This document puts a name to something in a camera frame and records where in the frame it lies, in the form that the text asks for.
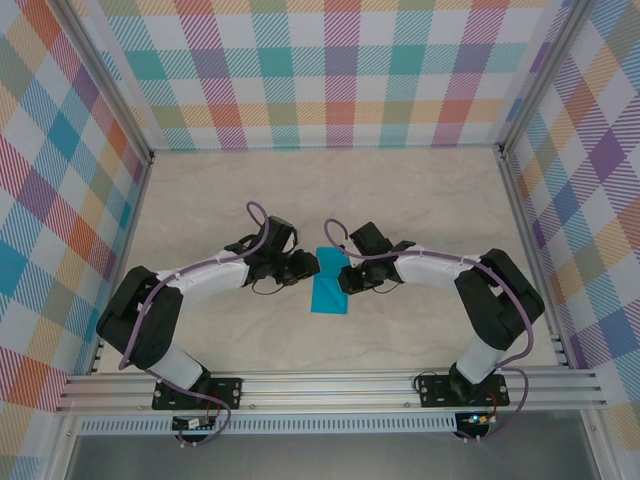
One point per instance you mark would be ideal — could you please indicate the blue square paper sheet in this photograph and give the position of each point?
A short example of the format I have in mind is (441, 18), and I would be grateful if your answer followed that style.
(327, 300)

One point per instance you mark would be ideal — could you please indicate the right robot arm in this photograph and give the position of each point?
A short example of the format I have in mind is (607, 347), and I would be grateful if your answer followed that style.
(500, 310)

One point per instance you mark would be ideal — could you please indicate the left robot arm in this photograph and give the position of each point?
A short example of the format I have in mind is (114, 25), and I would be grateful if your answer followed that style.
(140, 320)

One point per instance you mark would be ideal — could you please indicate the grey metal panel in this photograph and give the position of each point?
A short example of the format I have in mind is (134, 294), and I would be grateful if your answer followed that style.
(325, 460)

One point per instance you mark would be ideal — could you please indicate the long aluminium base rail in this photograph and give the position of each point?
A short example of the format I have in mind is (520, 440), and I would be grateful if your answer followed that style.
(325, 392)

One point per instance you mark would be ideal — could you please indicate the aluminium table side rail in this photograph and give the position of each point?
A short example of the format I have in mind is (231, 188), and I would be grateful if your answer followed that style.
(524, 225)
(125, 260)

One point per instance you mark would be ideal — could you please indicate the aluminium frame post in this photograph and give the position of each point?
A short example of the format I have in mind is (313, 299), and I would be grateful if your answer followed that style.
(545, 75)
(105, 82)

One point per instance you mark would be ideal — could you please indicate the aluminium frame leg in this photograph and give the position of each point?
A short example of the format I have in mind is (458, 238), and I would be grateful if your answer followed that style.
(60, 450)
(595, 447)

